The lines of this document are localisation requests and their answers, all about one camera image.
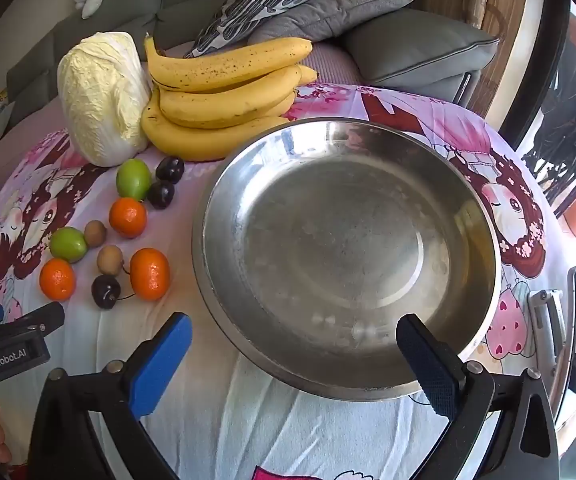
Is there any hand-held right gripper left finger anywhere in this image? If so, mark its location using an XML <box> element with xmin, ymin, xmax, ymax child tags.
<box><xmin>28</xmin><ymin>312</ymin><xmax>193</xmax><ymax>480</ymax></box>

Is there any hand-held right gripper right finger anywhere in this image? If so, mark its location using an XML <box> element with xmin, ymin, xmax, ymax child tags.
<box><xmin>396</xmin><ymin>313</ymin><xmax>561</xmax><ymax>480</ymax></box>

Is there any mandarin orange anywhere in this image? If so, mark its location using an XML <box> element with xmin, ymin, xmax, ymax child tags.
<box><xmin>129</xmin><ymin>247</ymin><xmax>171</xmax><ymax>302</ymax></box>
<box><xmin>39</xmin><ymin>258</ymin><xmax>77</xmax><ymax>302</ymax></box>
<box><xmin>108</xmin><ymin>197</ymin><xmax>148</xmax><ymax>239</ymax></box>

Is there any dark cherry with long stem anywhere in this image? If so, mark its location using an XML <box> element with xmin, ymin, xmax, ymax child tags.
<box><xmin>91</xmin><ymin>274</ymin><xmax>136</xmax><ymax>310</ymax></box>

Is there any green jujube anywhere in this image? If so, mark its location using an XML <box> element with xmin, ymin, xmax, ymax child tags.
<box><xmin>49</xmin><ymin>226</ymin><xmax>89</xmax><ymax>264</ymax></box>
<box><xmin>116</xmin><ymin>158</ymin><xmax>153</xmax><ymax>201</ymax></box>

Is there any brown longan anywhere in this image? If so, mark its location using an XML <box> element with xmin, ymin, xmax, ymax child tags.
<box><xmin>96</xmin><ymin>244</ymin><xmax>124</xmax><ymax>276</ymax></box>
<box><xmin>84</xmin><ymin>220</ymin><xmax>108</xmax><ymax>248</ymax></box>

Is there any stainless steel bowl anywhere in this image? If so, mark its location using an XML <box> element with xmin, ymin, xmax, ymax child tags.
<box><xmin>191</xmin><ymin>116</ymin><xmax>503</xmax><ymax>402</ymax></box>

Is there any dark red cherry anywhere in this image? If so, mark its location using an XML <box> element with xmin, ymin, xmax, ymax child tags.
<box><xmin>147</xmin><ymin>180</ymin><xmax>176</xmax><ymax>210</ymax></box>
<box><xmin>155</xmin><ymin>156</ymin><xmax>186</xmax><ymax>184</ymax></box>

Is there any pink printed blanket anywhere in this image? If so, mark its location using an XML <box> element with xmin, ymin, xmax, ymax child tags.
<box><xmin>0</xmin><ymin>81</ymin><xmax>569</xmax><ymax>480</ymax></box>

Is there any napa cabbage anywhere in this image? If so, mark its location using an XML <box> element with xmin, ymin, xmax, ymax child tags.
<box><xmin>56</xmin><ymin>31</ymin><xmax>153</xmax><ymax>167</ymax></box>

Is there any grey sofa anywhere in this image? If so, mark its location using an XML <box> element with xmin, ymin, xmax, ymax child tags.
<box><xmin>0</xmin><ymin>0</ymin><xmax>249</xmax><ymax>171</ymax></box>

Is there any yellow banana bunch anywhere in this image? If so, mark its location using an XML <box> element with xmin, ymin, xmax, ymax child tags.
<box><xmin>140</xmin><ymin>34</ymin><xmax>319</xmax><ymax>162</ymax></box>

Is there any grey leather cushion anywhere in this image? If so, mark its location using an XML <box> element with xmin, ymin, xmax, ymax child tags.
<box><xmin>340</xmin><ymin>21</ymin><xmax>500</xmax><ymax>103</ymax></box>

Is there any grey quilted pillow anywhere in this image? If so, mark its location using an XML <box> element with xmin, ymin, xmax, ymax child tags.
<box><xmin>248</xmin><ymin>0</ymin><xmax>421</xmax><ymax>48</ymax></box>

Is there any black door frame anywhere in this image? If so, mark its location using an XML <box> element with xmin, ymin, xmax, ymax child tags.
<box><xmin>498</xmin><ymin>0</ymin><xmax>571</xmax><ymax>151</ymax></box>

